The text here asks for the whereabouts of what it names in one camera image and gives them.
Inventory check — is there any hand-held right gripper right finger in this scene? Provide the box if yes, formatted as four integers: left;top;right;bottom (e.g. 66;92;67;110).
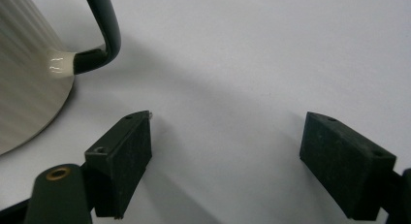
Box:
299;111;397;222

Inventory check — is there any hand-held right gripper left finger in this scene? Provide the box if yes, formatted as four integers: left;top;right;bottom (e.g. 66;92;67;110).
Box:
84;110;153;220

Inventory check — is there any white mug black rim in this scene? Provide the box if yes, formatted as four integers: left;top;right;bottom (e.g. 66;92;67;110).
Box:
0;0;122;156

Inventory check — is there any white table cover sheet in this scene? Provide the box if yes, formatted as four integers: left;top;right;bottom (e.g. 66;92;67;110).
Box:
0;0;411;224

